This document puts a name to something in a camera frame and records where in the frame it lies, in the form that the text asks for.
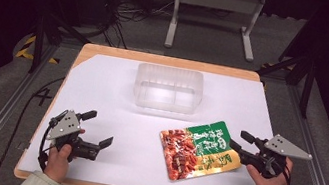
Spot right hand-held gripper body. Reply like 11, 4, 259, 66
235, 128, 317, 185

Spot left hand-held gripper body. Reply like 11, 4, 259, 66
42, 106, 106, 167

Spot green and red snack packet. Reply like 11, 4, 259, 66
152, 111, 249, 185

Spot clear plastic container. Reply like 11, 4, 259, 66
130, 61, 207, 118

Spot person's left hand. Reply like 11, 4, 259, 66
41, 139, 75, 185

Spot white table sheet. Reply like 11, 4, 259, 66
17, 43, 285, 185

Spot black metal stand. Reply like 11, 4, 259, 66
24, 0, 97, 83
250, 47, 320, 120

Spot yellow and black hazard tape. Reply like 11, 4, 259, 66
14, 32, 63, 65

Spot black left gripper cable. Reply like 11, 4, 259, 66
0, 68, 67, 185

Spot bundle of floor cables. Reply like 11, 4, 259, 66
91, 0, 177, 57

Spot white metal stand frame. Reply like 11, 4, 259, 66
163, 0, 268, 64

